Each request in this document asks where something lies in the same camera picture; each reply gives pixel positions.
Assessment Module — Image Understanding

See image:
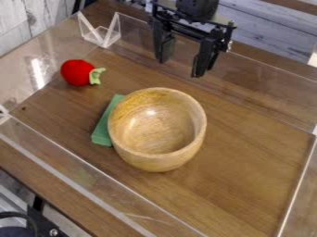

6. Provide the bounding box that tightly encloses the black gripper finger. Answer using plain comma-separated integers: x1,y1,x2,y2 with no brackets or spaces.
153,20,175,63
191,38,220,78

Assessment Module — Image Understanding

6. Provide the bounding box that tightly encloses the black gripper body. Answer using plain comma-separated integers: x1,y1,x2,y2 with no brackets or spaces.
151,0,237,52

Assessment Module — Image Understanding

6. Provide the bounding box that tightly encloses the red plush strawberry toy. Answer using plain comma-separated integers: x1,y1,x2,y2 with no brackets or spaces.
60,59,107,86

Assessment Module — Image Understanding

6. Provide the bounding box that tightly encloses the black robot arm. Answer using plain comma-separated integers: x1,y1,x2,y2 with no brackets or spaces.
149,0,238,78

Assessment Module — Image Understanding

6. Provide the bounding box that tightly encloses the wooden bowl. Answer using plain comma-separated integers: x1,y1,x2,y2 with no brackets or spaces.
109,87,208,172

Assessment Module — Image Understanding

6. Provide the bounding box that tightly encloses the green rectangular block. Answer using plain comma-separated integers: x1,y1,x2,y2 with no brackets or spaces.
91,94,125,147

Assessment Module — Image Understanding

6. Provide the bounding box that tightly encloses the clear acrylic table barrier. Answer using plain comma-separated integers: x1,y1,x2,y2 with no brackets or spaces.
0,8,317,237

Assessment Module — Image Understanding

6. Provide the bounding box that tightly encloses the black clamp under table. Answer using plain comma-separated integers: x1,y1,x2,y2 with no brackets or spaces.
0,197,70,237

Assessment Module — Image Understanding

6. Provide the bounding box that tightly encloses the clear acrylic corner bracket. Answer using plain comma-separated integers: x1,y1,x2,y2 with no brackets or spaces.
76,12,122,48

